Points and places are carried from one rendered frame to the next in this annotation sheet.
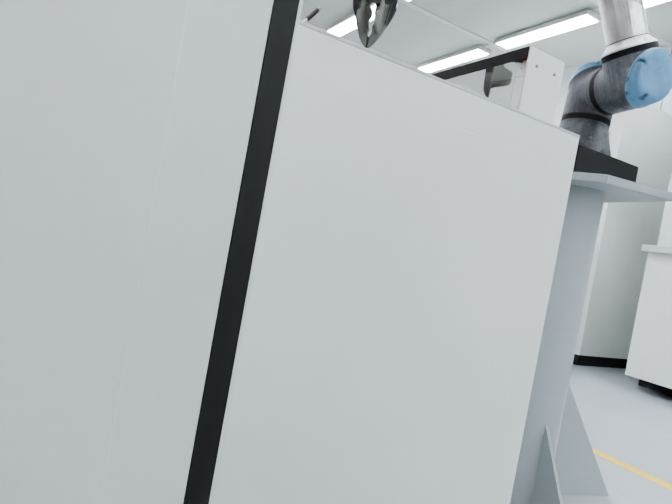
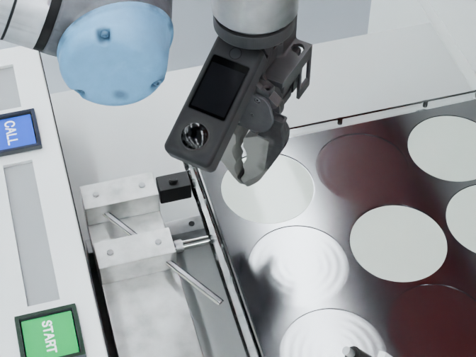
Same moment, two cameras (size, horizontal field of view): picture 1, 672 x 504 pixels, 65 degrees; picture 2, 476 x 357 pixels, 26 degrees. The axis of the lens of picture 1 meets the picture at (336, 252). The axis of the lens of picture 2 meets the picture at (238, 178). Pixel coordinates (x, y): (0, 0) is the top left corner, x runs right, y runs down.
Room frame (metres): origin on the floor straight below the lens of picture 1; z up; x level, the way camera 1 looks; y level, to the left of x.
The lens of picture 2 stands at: (1.74, 0.17, 1.75)
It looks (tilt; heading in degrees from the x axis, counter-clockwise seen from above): 49 degrees down; 194
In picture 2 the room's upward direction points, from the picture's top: straight up
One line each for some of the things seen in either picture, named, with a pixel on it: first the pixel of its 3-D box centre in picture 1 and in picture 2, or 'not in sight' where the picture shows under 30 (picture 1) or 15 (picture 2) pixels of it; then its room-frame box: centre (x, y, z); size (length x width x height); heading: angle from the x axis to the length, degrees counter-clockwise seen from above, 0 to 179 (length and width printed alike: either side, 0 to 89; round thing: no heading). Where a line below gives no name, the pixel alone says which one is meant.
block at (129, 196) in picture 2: not in sight; (120, 197); (1.08, -0.13, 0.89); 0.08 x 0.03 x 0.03; 120
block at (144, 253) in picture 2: not in sight; (135, 255); (1.15, -0.09, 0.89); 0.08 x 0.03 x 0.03; 120
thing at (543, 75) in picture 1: (440, 112); (40, 274); (1.19, -0.17, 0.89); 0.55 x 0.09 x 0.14; 30
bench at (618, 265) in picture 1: (530, 229); not in sight; (4.77, -1.67, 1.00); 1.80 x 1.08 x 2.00; 30
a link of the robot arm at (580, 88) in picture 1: (594, 94); not in sight; (1.35, -0.57, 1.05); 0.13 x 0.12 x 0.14; 15
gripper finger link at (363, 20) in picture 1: (361, 20); (268, 146); (1.07, 0.03, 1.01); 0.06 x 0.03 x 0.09; 165
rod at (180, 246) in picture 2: not in sight; (193, 243); (1.12, -0.03, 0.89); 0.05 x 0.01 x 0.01; 120
